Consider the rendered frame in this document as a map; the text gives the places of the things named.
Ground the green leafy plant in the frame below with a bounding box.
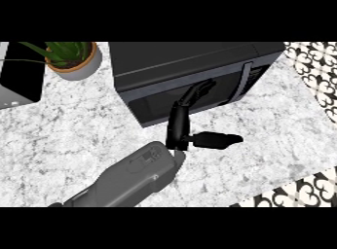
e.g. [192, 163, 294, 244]
[4, 41, 94, 68]

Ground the grey plant pot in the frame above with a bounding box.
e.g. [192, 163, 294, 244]
[43, 42, 104, 82]

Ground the dark microwave door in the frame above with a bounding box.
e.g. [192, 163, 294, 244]
[117, 61, 254, 128]

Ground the black microwave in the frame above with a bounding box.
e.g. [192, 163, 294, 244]
[107, 41, 287, 128]

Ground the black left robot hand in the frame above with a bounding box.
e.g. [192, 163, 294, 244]
[164, 78, 246, 152]

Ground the silver and black appliance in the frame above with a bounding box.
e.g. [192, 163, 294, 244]
[0, 41, 49, 113]

